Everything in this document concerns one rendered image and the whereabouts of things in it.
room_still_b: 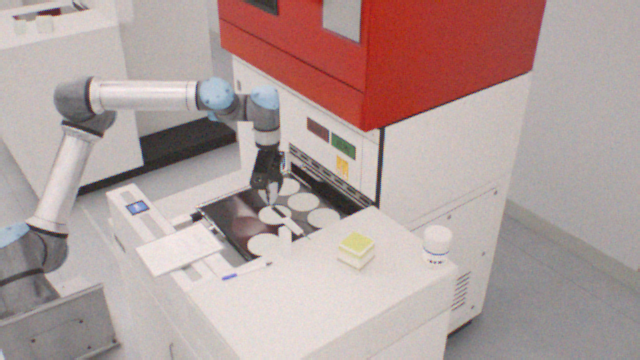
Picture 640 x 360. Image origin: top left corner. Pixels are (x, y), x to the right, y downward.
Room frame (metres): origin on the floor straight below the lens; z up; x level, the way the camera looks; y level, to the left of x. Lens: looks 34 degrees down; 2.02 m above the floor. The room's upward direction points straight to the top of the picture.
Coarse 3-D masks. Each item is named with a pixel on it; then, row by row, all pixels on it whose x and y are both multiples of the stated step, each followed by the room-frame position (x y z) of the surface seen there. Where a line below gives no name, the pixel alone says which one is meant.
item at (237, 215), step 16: (288, 176) 1.73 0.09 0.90; (240, 192) 1.63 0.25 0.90; (256, 192) 1.64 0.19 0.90; (304, 192) 1.63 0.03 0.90; (208, 208) 1.54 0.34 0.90; (224, 208) 1.55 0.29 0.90; (240, 208) 1.55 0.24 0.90; (256, 208) 1.54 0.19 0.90; (288, 208) 1.55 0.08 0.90; (320, 208) 1.55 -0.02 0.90; (336, 208) 1.54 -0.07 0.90; (224, 224) 1.46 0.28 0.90; (240, 224) 1.46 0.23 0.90; (256, 224) 1.46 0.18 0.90; (272, 224) 1.46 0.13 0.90; (304, 224) 1.46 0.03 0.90; (240, 240) 1.38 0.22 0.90; (256, 256) 1.31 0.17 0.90
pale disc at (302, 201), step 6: (294, 198) 1.60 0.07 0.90; (300, 198) 1.60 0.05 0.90; (306, 198) 1.60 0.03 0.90; (312, 198) 1.60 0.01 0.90; (288, 204) 1.57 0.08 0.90; (294, 204) 1.57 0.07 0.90; (300, 204) 1.57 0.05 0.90; (306, 204) 1.57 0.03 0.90; (312, 204) 1.57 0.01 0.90; (300, 210) 1.53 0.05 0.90; (306, 210) 1.53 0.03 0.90
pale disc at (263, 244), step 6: (264, 234) 1.41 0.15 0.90; (270, 234) 1.41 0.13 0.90; (252, 240) 1.38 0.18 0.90; (258, 240) 1.38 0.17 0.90; (264, 240) 1.38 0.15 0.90; (270, 240) 1.38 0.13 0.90; (276, 240) 1.38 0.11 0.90; (252, 246) 1.36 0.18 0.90; (258, 246) 1.36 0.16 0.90; (264, 246) 1.36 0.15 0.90; (270, 246) 1.36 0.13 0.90; (276, 246) 1.36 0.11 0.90; (252, 252) 1.33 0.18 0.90; (258, 252) 1.33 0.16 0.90; (264, 252) 1.33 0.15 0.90; (270, 252) 1.33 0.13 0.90
